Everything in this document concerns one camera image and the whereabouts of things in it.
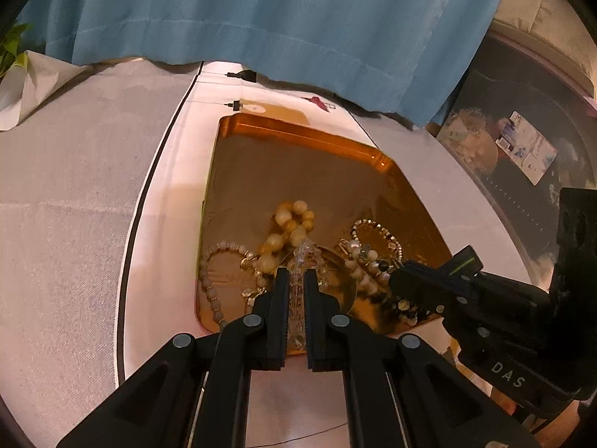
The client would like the grey fabric cloth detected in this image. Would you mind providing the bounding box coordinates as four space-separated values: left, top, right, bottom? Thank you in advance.
0 50 202 409

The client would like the white paper label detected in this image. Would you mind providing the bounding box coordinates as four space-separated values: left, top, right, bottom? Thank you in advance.
496 111 559 186

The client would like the blue curtain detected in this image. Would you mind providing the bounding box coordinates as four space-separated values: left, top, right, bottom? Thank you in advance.
14 0 515 128

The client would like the silver bangle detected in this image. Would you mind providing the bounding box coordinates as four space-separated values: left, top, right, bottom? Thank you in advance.
308 247 359 314

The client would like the yellow bead bracelet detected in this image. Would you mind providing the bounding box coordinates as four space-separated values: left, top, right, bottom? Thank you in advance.
256 200 319 287

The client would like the pile of mixed bead bracelets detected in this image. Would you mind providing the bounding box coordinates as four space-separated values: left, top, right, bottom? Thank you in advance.
343 237 421 328

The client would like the green plant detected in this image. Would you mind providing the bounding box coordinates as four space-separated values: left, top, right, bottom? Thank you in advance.
0 23 31 80

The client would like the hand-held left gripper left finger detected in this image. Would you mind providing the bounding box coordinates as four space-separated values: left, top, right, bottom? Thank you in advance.
56 267 291 448

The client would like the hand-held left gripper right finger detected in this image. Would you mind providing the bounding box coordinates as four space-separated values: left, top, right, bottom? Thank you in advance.
304 270 542 448

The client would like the gold metal tray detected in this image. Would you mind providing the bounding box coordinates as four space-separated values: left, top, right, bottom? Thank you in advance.
193 112 454 359

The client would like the beige cushion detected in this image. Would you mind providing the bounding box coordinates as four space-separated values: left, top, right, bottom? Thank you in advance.
492 0 597 100

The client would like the white pearl bracelet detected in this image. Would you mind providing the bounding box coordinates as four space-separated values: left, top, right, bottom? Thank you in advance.
200 242 262 328

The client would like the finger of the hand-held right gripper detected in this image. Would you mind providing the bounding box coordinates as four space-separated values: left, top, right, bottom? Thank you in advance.
388 260 456 321
437 246 484 286

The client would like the red clip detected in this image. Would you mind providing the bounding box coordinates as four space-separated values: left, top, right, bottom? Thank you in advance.
302 95 337 113

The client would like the clear crystal bracelet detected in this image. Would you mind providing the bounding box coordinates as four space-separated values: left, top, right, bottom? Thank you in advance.
288 238 323 350

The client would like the clear storage bin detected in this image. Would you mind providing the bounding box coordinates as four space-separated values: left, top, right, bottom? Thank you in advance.
436 32 597 286

